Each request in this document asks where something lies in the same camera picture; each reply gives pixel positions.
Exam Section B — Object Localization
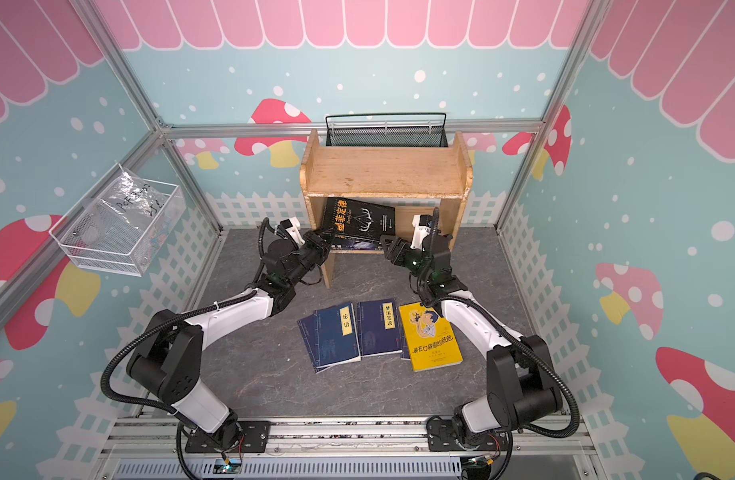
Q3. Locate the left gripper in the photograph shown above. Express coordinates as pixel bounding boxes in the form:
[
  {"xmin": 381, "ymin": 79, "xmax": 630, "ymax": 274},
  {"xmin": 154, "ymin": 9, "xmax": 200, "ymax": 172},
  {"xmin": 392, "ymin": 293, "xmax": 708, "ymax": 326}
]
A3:
[{"xmin": 286, "ymin": 223, "xmax": 339, "ymax": 287}]

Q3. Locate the black wolf book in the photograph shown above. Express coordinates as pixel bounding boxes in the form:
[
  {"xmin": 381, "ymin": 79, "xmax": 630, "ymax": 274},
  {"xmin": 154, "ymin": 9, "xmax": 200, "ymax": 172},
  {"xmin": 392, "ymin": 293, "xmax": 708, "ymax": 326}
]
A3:
[{"xmin": 332, "ymin": 237, "xmax": 381, "ymax": 251}]

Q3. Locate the black deer antler book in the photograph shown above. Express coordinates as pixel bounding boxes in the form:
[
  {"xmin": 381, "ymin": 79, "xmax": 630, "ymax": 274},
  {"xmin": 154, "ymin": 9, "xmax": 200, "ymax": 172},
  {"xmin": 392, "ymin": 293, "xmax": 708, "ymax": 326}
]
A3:
[{"xmin": 321, "ymin": 197, "xmax": 397, "ymax": 244}]

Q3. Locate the dark blue book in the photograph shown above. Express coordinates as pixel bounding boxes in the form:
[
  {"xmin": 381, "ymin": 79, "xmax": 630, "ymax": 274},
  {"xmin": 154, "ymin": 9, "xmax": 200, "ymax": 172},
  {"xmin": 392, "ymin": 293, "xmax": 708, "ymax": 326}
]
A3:
[
  {"xmin": 357, "ymin": 298, "xmax": 405, "ymax": 357},
  {"xmin": 298, "ymin": 302, "xmax": 362, "ymax": 373}
]

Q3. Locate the yellow cartoon book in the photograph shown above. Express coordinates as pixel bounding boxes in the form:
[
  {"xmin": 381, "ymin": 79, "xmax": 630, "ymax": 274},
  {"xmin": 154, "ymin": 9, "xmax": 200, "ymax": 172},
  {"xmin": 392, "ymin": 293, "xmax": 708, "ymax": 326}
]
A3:
[{"xmin": 399, "ymin": 303, "xmax": 463, "ymax": 372}]

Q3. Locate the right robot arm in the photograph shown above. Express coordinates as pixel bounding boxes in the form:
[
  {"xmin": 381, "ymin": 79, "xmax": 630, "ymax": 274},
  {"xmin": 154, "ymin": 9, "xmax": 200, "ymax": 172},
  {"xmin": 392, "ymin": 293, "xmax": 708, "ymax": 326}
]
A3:
[{"xmin": 381, "ymin": 234, "xmax": 581, "ymax": 448}]

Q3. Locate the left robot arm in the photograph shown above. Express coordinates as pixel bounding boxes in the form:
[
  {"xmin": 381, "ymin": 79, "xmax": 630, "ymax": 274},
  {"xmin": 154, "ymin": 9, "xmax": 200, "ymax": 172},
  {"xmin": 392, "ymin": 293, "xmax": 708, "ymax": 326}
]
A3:
[{"xmin": 100, "ymin": 230, "xmax": 333, "ymax": 452}]

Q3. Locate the wooden two-tier bookshelf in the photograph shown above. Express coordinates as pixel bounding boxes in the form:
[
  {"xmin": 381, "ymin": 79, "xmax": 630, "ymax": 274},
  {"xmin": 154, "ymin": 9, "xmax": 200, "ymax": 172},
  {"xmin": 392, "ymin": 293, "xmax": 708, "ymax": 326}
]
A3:
[{"xmin": 300, "ymin": 130, "xmax": 475, "ymax": 290}]

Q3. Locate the clear plastic bag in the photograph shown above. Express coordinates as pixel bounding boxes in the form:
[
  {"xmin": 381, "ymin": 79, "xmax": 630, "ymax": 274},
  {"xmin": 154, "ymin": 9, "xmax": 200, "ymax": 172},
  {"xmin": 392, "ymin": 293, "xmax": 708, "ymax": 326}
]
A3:
[{"xmin": 100, "ymin": 169, "xmax": 169, "ymax": 243}]

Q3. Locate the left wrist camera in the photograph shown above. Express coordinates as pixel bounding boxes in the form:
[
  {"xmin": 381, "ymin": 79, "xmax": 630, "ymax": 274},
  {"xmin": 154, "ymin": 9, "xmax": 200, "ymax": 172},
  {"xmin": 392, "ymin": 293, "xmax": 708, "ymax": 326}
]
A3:
[{"xmin": 277, "ymin": 217, "xmax": 305, "ymax": 249}]

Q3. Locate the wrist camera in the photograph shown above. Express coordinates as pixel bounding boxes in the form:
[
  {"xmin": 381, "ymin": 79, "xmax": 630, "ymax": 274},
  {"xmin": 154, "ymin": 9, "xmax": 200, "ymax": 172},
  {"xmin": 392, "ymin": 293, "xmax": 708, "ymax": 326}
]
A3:
[
  {"xmin": 277, "ymin": 217, "xmax": 305, "ymax": 249},
  {"xmin": 411, "ymin": 214, "xmax": 433, "ymax": 250}
]

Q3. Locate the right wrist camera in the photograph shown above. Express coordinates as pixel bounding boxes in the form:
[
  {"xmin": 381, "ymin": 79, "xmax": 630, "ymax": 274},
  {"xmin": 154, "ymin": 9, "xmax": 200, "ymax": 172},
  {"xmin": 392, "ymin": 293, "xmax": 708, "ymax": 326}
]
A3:
[{"xmin": 411, "ymin": 214, "xmax": 433, "ymax": 250}]

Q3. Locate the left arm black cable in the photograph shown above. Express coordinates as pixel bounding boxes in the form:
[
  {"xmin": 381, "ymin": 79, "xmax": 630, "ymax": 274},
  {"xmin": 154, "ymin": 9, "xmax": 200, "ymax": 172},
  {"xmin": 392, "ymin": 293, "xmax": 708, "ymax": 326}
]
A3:
[{"xmin": 98, "ymin": 217, "xmax": 273, "ymax": 415}]

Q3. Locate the black wire mesh basket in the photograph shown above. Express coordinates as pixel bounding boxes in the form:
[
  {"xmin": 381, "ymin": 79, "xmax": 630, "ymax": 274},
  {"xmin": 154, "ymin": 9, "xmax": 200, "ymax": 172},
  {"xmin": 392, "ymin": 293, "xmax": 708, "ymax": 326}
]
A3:
[{"xmin": 325, "ymin": 112, "xmax": 449, "ymax": 148}]

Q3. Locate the white wire mesh basket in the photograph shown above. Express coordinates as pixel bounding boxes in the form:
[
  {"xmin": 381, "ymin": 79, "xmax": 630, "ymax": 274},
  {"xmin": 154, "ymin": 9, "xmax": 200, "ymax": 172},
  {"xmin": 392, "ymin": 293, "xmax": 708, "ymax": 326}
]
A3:
[{"xmin": 49, "ymin": 165, "xmax": 187, "ymax": 277}]

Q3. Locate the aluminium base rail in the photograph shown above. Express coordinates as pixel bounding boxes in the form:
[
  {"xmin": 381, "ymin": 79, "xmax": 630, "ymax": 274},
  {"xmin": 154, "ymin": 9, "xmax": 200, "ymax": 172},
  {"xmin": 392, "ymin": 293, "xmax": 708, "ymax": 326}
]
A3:
[{"xmin": 90, "ymin": 416, "xmax": 607, "ymax": 479}]

